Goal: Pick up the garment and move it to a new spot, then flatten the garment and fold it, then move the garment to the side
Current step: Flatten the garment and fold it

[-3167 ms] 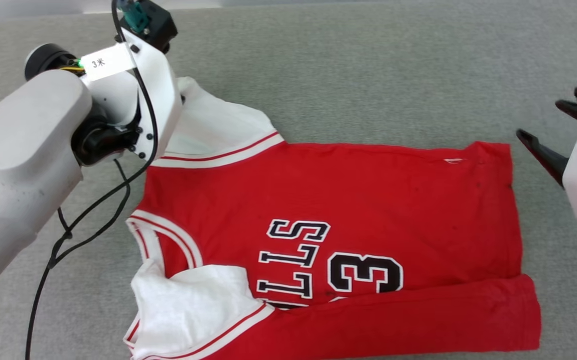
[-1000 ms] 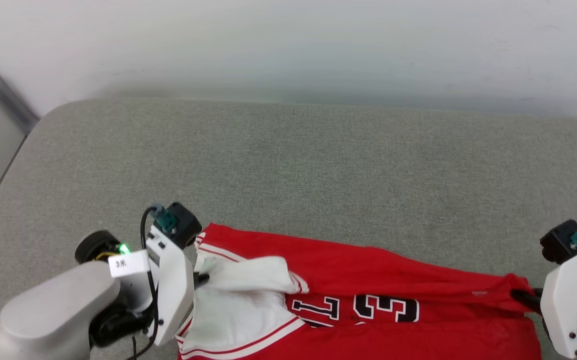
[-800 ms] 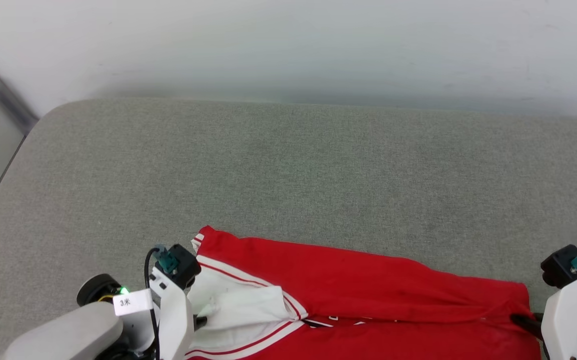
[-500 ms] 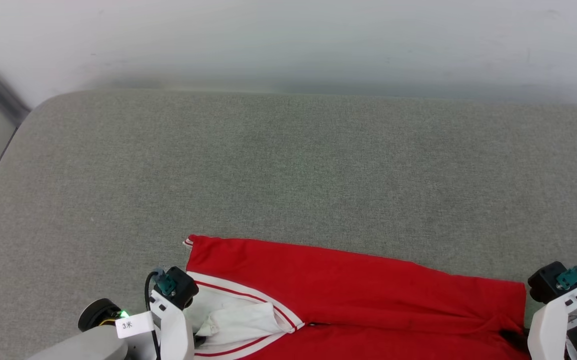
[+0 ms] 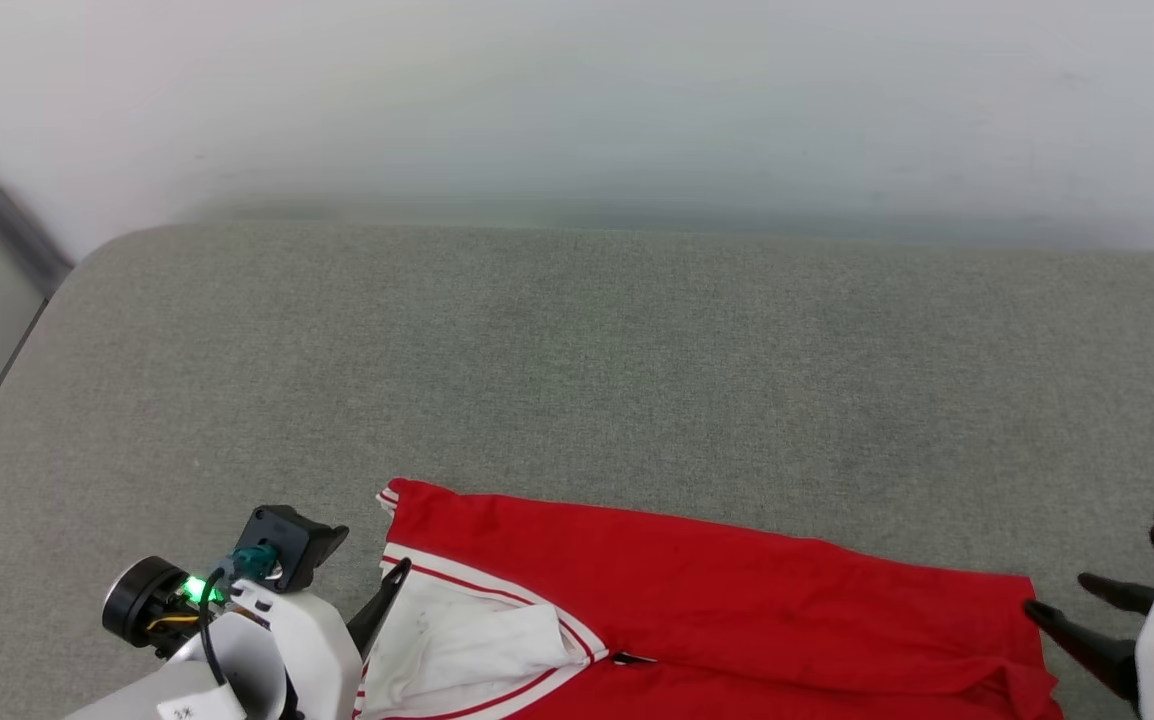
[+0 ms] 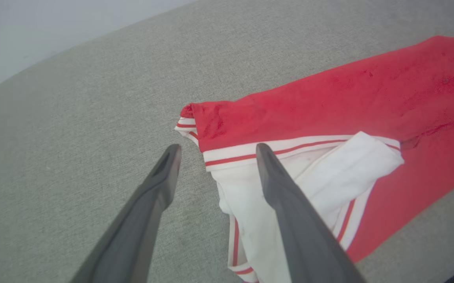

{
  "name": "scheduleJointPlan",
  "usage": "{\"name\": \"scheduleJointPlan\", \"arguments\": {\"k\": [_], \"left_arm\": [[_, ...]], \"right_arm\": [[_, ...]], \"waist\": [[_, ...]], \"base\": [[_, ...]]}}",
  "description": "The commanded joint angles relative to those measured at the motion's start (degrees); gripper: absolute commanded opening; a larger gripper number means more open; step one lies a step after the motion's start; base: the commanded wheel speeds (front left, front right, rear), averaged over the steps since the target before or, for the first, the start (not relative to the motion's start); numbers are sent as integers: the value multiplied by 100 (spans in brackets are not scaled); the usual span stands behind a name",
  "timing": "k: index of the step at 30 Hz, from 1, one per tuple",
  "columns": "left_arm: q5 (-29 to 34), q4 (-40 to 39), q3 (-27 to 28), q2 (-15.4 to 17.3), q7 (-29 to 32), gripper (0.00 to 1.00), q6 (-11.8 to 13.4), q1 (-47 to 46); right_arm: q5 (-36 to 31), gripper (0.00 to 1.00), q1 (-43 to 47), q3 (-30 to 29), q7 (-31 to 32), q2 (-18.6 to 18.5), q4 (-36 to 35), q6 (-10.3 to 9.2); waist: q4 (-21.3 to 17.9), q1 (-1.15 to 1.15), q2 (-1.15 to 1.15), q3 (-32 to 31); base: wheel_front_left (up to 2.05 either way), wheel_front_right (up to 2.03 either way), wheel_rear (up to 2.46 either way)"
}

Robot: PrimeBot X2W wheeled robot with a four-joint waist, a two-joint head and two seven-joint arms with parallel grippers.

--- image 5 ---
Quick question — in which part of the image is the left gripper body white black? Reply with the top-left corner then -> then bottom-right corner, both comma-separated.
67,556 -> 363,720

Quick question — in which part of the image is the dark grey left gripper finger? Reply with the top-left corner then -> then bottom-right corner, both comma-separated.
347,558 -> 412,658

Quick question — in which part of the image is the teal cable connector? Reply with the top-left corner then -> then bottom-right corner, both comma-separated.
230,545 -> 283,583

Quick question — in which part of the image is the red and white jersey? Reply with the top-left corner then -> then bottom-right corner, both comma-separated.
352,478 -> 1066,720

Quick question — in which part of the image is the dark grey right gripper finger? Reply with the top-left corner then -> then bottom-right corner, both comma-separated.
1078,573 -> 1154,616
1024,600 -> 1138,701

